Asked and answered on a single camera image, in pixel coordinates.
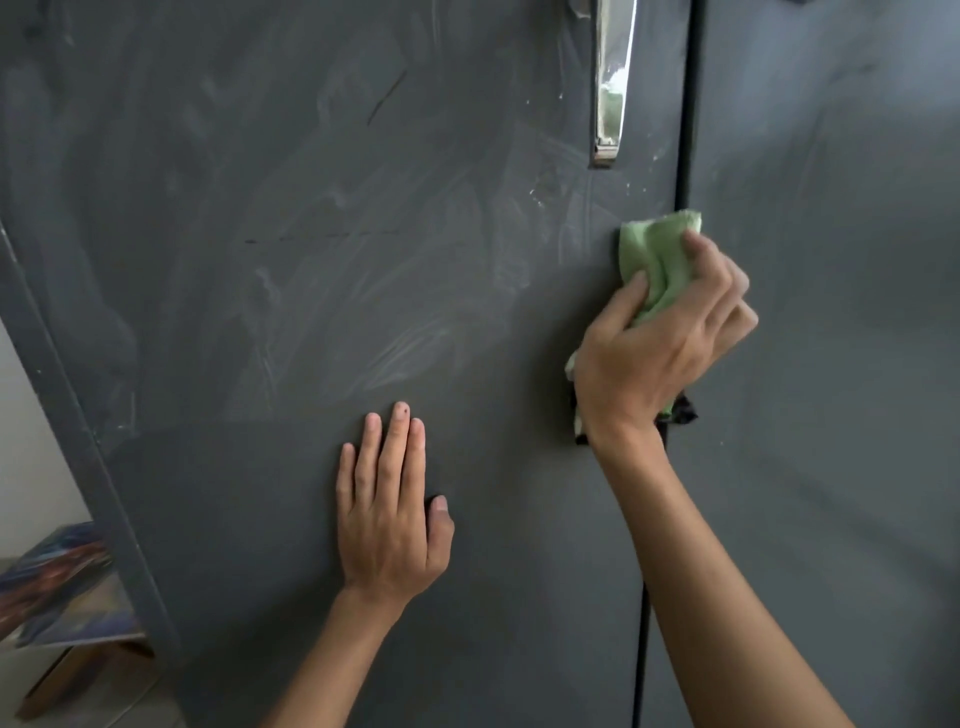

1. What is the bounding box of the green cleaning cloth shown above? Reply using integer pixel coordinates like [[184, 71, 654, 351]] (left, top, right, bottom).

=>
[[564, 209, 704, 448]]

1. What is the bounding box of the person's left forearm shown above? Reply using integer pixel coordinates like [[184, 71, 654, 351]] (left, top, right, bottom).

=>
[[261, 586, 411, 728]]

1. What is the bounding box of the chrome door handle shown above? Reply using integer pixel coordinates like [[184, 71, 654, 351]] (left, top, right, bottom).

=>
[[588, 0, 639, 168]]

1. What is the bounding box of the person's right forearm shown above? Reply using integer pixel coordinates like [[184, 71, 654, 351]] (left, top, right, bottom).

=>
[[591, 436, 858, 728]]

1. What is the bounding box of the dark grey cabinet door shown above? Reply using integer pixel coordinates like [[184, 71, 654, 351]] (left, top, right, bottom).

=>
[[633, 0, 960, 728], [0, 0, 693, 728]]

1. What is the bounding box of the person's right hand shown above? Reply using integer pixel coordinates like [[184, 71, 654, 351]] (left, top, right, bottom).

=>
[[572, 229, 759, 448]]

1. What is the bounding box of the person's left hand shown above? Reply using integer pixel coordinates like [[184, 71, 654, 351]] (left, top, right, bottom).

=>
[[335, 402, 456, 607]]

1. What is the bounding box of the colourful printed board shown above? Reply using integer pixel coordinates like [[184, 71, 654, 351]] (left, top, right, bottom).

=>
[[0, 522, 148, 651]]

